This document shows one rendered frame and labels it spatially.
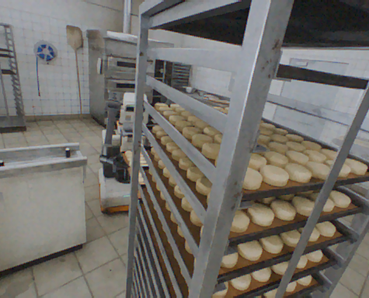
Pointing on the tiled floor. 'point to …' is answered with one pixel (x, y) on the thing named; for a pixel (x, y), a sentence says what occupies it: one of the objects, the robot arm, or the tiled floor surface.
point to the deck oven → (119, 69)
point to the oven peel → (74, 35)
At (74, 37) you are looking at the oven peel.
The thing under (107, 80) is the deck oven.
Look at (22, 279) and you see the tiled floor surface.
